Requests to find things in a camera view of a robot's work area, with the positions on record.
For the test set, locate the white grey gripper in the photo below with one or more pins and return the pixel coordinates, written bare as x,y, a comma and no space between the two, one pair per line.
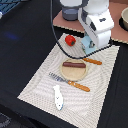
97,26

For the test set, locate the red toy tomato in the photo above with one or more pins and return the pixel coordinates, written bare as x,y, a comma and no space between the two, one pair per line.
70,40

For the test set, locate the brown toy sausage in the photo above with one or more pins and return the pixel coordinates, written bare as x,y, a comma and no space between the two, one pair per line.
77,65

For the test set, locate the light blue cup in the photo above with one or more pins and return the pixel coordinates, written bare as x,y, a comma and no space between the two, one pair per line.
87,44

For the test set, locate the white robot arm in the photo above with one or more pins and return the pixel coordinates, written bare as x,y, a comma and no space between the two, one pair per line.
90,6

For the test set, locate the beige bowl on stove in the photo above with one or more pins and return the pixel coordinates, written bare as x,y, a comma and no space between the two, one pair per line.
124,18

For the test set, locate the beige round plate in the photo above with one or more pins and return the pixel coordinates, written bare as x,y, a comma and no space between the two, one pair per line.
73,73

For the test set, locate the beige woven placemat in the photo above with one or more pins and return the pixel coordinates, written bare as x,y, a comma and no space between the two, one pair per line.
80,108

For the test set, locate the knife with wooden handle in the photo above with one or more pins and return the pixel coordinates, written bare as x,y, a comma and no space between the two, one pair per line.
92,61

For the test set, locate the fork with wooden handle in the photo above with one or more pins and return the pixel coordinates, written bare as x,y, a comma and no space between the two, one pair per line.
72,83

